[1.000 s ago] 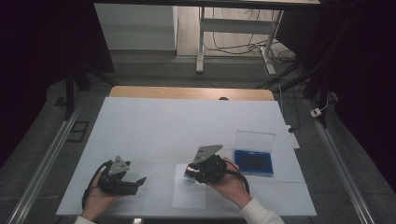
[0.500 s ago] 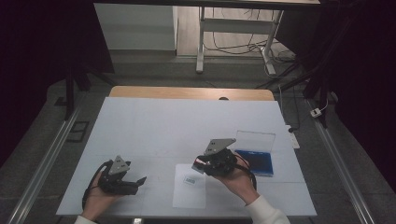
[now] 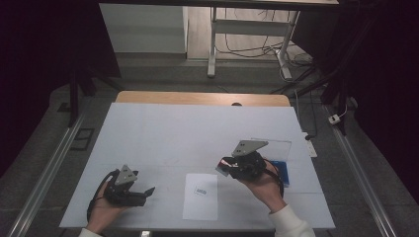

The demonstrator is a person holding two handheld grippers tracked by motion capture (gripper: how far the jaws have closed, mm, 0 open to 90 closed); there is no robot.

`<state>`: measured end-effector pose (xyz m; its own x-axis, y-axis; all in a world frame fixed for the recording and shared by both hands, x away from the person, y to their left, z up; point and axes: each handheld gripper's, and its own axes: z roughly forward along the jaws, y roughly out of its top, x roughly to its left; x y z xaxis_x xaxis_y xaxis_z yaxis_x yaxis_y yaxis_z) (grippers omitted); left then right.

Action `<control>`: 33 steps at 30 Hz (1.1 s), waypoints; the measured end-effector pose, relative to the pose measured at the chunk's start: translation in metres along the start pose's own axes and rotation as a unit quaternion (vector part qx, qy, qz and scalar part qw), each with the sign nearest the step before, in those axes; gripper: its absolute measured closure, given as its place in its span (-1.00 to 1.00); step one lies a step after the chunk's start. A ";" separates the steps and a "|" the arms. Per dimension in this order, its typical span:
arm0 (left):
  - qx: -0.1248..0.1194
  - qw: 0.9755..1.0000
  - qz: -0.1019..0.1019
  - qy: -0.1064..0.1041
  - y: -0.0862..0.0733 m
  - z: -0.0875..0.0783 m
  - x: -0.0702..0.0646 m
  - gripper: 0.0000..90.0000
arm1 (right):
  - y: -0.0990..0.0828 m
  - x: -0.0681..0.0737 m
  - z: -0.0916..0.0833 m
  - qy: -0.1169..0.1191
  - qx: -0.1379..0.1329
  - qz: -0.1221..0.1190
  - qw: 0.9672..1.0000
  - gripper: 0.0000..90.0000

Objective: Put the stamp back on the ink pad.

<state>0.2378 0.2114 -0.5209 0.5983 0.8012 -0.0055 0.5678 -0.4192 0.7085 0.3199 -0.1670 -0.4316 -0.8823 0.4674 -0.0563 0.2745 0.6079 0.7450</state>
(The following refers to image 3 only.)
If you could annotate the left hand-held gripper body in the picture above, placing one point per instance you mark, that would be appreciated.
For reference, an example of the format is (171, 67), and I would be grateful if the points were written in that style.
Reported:
(123, 195)

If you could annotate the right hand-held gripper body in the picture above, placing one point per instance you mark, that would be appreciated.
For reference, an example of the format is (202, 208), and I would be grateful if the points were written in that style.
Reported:
(248, 164)

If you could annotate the person's left hand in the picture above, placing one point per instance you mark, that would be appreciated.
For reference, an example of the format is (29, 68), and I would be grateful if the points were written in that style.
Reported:
(102, 214)

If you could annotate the person's right hand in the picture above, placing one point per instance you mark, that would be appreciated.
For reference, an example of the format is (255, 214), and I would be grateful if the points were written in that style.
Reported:
(267, 187)

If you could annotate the white paper sheet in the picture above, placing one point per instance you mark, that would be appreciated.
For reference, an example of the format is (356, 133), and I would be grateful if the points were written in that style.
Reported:
(201, 204)

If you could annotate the large white table cover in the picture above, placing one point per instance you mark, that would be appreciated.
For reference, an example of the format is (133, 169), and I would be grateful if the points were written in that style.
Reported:
(171, 138)

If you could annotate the small black knob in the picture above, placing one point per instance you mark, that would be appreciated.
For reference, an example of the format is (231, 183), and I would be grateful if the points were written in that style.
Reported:
(236, 104)

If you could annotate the white label strip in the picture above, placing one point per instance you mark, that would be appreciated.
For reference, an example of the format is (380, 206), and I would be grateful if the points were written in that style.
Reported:
(310, 146)

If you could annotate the wooden table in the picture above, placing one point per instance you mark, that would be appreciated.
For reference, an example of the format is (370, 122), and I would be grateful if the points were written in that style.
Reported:
(197, 98)

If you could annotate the black stand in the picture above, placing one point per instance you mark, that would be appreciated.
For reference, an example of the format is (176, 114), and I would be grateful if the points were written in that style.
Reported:
(74, 98)
(339, 98)

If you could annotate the white power adapter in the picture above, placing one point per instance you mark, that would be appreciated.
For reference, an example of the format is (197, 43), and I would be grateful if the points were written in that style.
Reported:
(334, 119)

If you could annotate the black curtain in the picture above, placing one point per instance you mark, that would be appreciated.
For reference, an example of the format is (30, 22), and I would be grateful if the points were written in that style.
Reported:
(39, 65)
(385, 82)

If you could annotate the black floor socket frame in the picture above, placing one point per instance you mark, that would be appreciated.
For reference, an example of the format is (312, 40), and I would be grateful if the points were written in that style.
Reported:
(82, 139)

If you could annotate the aluminium rail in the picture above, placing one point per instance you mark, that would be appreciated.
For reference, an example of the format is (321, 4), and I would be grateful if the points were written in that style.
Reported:
(46, 174)
(362, 177)

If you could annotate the white desk frame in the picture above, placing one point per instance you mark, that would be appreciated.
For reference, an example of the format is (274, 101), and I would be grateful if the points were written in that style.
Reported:
(250, 27)

